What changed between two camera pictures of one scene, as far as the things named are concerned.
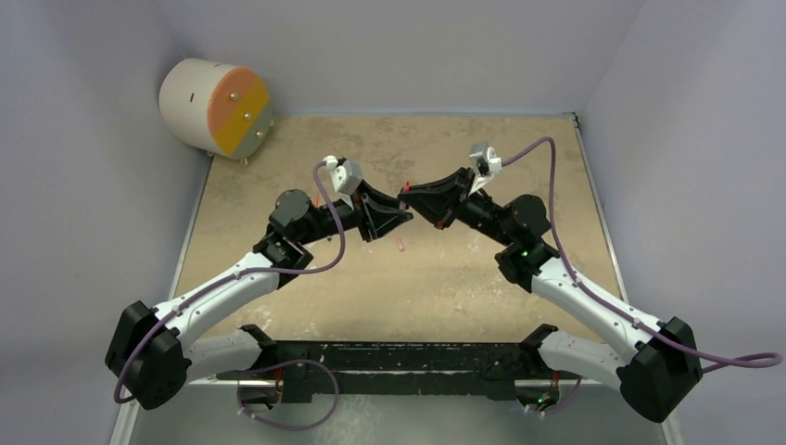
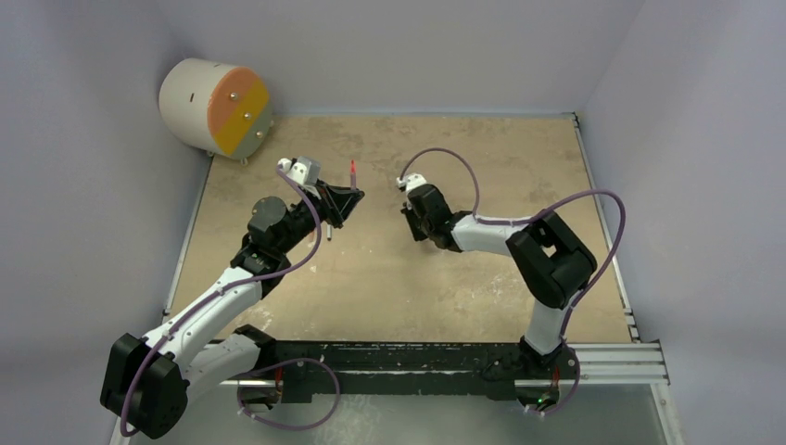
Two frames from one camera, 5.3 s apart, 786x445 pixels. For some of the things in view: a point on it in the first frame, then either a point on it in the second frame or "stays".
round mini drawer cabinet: (218, 108) stays
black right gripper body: (464, 197) -> (415, 220)
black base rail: (496, 370) stays
